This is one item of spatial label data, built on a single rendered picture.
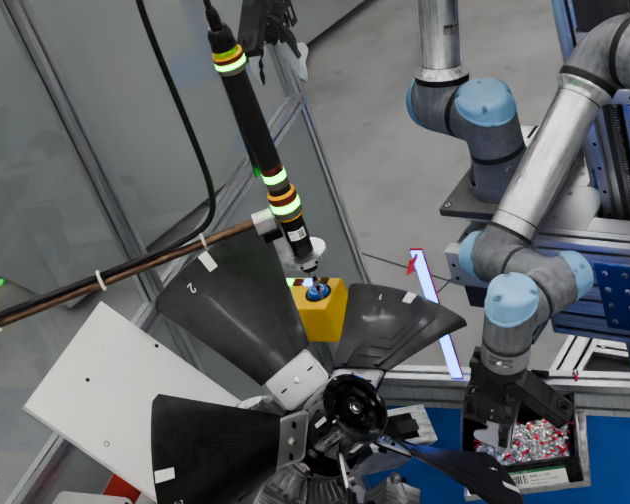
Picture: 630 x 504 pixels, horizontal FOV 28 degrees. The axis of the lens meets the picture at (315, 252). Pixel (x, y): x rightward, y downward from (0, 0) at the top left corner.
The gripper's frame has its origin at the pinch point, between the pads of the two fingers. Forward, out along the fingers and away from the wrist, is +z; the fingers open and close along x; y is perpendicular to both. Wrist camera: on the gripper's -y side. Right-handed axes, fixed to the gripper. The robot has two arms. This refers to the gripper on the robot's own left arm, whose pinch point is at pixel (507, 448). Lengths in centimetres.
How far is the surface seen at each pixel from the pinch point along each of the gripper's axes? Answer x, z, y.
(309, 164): -121, 49, 83
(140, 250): -44, 19, 92
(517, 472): -11.4, 19.1, -0.6
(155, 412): 32, -25, 46
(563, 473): -13.5, 18.6, -8.5
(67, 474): 4, 39, 86
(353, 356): -5.6, -6.0, 28.8
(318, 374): 5.5, -11.9, 30.9
